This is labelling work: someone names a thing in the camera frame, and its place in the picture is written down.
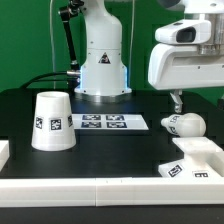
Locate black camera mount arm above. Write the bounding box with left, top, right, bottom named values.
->
left=58, top=0, right=84, bottom=70

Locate white front fence bar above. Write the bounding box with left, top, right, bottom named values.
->
left=0, top=178, right=224, bottom=207

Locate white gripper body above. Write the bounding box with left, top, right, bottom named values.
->
left=148, top=44, right=224, bottom=90

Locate white marker sheet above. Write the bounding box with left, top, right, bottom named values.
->
left=72, top=114, right=148, bottom=130

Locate white lamp shade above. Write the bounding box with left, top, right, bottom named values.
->
left=31, top=91, right=76, bottom=151

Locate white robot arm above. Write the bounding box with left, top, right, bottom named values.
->
left=75, top=0, right=224, bottom=113

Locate white lamp bulb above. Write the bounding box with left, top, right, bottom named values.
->
left=161, top=113, right=206, bottom=137

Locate white lamp base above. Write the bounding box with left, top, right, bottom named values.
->
left=158, top=137, right=224, bottom=178

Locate white hanging cable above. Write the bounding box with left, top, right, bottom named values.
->
left=48, top=0, right=57, bottom=90

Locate black cable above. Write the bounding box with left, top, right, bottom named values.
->
left=19, top=69, right=82, bottom=90

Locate white left fence bar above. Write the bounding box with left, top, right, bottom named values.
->
left=0, top=140, right=10, bottom=171

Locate white fence bar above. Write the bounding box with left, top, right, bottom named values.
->
left=0, top=140, right=10, bottom=171
left=0, top=178, right=224, bottom=207

